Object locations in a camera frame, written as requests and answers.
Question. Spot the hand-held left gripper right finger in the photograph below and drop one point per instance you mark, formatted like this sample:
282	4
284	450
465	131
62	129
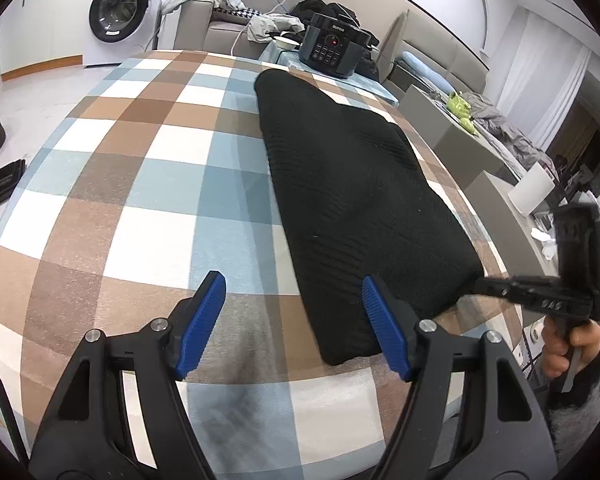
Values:
385	325

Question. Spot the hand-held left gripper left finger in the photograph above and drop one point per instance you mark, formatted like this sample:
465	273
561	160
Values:
202	322

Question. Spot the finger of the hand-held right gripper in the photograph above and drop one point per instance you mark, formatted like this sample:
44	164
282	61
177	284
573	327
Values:
497	288

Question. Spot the black knit sweater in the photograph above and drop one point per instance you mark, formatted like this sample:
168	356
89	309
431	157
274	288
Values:
355	200

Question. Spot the grey crumpled clothes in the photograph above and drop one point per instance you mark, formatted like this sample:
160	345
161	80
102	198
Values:
510	130

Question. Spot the person's right hand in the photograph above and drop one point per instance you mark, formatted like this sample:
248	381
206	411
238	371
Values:
552	355

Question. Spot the white paper box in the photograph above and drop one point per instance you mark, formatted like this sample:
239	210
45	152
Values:
530	190

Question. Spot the beige low cabinet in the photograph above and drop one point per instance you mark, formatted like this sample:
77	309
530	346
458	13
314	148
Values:
445	145

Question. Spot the checked tablecloth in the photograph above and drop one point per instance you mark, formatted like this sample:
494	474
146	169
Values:
130	185

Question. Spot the green toy figure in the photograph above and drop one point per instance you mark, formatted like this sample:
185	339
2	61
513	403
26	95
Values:
460	107

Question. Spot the white curtain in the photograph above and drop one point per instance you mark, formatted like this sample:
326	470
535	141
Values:
540	75

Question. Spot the teal cloth side table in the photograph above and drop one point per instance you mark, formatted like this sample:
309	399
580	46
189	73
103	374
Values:
380	90

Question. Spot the light blue pillow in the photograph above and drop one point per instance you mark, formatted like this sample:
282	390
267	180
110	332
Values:
422	67

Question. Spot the black flat tray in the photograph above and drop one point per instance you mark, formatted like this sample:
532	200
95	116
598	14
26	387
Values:
2	185

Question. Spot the black pressure cooker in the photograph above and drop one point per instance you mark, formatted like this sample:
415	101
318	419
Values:
332	42

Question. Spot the white bowl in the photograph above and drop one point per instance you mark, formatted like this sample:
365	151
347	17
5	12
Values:
286	42

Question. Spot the grey sofa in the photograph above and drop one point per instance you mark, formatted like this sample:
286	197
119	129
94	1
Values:
195	25

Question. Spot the light grey garment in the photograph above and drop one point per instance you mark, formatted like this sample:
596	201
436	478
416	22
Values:
272	25

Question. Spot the houndstooth cushion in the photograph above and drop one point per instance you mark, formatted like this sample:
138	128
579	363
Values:
237	10

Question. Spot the white washing machine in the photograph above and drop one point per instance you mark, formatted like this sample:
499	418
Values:
120	10

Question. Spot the white kitchen cabinet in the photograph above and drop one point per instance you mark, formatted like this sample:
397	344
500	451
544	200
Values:
45	25

